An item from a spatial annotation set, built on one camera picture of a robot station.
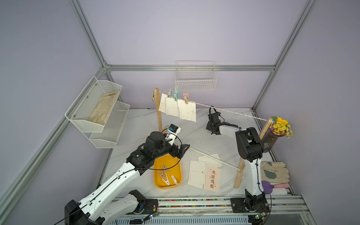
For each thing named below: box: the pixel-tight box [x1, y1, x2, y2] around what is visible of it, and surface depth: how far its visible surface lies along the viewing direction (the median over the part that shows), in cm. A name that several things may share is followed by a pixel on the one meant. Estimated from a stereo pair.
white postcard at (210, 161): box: [197, 153, 223, 168], surface depth 92 cm
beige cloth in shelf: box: [87, 90, 120, 125], surface depth 81 cm
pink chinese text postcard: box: [203, 165, 221, 193], surface depth 84 cm
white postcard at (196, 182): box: [187, 177, 205, 189], surface depth 84 cm
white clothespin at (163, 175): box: [157, 169, 171, 186], surface depth 85 cm
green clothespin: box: [173, 86, 179, 102], surface depth 65 cm
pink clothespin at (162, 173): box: [157, 165, 167, 181], surface depth 85 cm
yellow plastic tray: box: [153, 153, 183, 189], surface depth 84 cm
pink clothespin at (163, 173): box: [157, 165, 170, 184], surface depth 84 cm
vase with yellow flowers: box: [262, 116, 294, 153], surface depth 82 cm
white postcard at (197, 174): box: [187, 160, 206, 189], surface depth 86 cm
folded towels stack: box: [260, 160, 291, 195], surface depth 86 cm
